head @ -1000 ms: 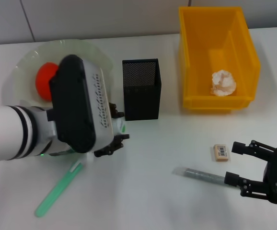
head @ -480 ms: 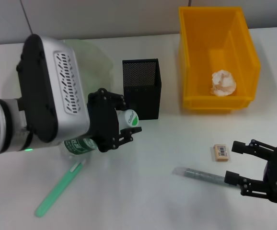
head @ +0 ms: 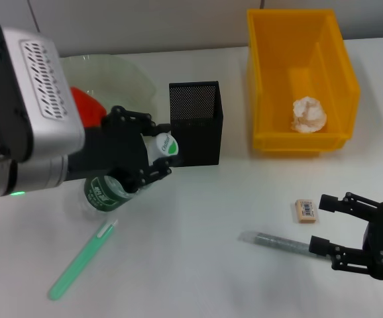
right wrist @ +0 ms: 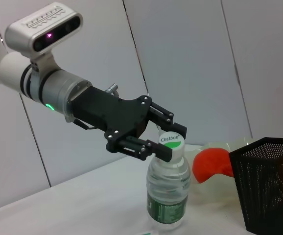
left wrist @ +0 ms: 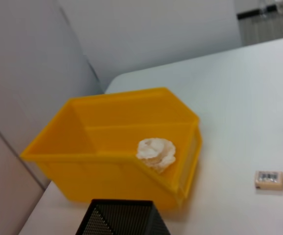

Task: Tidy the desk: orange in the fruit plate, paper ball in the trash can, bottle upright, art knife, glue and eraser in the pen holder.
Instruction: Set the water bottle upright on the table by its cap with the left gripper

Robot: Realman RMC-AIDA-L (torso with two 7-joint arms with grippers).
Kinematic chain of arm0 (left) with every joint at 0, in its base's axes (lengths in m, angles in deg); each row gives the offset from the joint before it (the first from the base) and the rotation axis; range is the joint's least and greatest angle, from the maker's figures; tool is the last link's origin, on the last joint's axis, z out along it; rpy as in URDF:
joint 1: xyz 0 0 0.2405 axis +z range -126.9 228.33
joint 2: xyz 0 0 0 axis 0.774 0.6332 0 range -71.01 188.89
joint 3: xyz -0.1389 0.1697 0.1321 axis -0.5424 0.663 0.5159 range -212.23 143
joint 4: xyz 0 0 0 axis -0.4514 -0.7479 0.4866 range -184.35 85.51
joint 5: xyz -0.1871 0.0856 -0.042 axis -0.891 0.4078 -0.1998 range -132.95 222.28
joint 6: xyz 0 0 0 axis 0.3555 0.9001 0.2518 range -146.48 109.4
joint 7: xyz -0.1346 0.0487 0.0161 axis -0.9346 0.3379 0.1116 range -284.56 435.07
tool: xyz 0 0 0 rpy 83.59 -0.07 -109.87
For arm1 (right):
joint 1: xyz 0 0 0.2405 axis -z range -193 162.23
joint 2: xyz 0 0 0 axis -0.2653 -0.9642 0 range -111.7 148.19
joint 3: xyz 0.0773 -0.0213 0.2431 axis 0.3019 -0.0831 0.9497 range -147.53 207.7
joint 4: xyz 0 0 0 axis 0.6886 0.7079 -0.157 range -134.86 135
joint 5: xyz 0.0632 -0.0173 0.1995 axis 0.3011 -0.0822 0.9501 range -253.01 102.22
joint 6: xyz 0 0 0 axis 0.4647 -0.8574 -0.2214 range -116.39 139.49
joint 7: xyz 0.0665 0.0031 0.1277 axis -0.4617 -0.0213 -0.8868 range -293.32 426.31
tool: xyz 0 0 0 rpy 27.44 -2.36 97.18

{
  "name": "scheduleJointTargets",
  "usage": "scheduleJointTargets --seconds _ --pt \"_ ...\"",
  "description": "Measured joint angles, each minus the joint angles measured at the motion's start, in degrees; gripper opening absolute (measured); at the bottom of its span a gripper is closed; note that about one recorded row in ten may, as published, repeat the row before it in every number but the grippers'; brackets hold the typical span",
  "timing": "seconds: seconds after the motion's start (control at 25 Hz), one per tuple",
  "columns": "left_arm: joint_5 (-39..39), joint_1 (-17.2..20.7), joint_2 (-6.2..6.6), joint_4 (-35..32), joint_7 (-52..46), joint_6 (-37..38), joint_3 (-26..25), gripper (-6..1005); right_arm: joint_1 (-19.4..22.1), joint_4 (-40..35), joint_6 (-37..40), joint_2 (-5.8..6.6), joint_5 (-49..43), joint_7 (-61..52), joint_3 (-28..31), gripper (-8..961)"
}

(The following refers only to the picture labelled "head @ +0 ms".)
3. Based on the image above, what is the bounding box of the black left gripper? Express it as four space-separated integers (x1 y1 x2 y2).
64 105 173 195

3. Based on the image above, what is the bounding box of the beige eraser with barcode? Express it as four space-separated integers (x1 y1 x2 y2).
294 199 320 225

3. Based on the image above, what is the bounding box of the clear green-label water bottle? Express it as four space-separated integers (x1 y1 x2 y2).
64 132 180 221

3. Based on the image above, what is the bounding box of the red-orange fruit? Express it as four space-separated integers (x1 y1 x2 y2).
70 86 108 129

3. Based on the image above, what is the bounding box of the white paper ball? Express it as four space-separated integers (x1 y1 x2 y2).
290 96 328 134

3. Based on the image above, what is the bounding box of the black mesh pen holder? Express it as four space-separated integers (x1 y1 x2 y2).
168 80 224 168

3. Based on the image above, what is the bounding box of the pale green glass fruit plate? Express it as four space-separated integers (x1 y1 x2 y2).
60 54 158 134

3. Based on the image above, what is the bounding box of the grey marker pen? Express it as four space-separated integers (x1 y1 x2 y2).
238 231 312 256

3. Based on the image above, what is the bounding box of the yellow plastic bin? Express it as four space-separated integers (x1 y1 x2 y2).
246 9 360 157

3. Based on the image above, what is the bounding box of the silver vented wrist camera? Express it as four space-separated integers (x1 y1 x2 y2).
0 22 85 163

